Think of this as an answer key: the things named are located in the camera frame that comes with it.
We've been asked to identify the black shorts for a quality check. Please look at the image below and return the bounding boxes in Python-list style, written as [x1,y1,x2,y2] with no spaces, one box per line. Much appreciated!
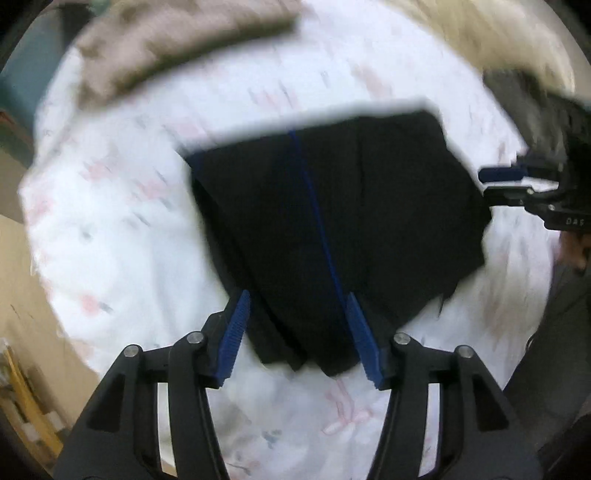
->
[185,110,492,376]

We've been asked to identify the right hand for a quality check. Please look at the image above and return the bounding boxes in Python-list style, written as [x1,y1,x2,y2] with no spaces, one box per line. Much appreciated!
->
[558,232,591,274]

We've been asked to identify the camouflage garment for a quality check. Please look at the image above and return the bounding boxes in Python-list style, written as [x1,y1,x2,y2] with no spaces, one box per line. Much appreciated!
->
[483,69,562,145]

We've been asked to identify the wooden yellow rack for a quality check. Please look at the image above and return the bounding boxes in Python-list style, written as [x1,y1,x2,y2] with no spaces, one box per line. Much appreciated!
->
[1,339,63,471]

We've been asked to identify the cream bear print duvet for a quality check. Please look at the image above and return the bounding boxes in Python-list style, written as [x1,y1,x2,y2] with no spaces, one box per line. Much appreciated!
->
[390,0,575,93]

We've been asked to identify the folded bear print blanket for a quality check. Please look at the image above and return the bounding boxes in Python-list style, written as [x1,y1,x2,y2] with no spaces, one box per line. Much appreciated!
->
[75,1,304,108]

